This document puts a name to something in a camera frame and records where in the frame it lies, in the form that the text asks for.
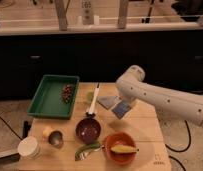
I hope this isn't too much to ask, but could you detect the purple bowl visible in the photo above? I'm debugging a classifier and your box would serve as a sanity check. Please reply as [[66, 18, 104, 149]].
[[75, 118, 101, 144]]

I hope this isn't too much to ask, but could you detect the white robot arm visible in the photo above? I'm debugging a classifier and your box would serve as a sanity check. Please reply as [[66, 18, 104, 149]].
[[116, 65, 203, 128]]

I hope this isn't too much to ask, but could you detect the orange bowl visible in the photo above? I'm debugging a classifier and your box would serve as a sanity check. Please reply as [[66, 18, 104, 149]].
[[103, 132, 137, 165]]

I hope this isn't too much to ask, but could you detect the blue square cloth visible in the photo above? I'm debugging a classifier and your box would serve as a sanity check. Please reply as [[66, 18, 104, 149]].
[[97, 96, 119, 109]]

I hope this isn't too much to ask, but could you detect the red grape bunch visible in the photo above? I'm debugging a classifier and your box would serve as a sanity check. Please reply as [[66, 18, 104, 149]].
[[62, 84, 73, 103]]

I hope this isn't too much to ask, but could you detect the green plastic tray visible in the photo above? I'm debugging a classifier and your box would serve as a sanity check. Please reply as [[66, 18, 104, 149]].
[[28, 75, 79, 120]]

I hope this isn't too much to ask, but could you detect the yellow corn cob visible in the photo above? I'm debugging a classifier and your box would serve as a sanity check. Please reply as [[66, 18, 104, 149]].
[[110, 145, 138, 154]]

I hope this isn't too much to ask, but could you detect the silver fork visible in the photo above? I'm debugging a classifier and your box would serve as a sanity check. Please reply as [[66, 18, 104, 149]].
[[79, 145, 104, 160]]

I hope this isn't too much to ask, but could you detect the white paper cup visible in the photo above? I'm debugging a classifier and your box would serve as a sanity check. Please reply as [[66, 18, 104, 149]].
[[17, 136, 40, 158]]

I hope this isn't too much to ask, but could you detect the metal cup wooden handle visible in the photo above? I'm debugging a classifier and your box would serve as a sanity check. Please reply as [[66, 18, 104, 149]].
[[42, 126, 63, 148]]

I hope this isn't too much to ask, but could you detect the black cable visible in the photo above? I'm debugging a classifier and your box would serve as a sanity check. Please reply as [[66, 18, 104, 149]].
[[165, 119, 192, 154]]

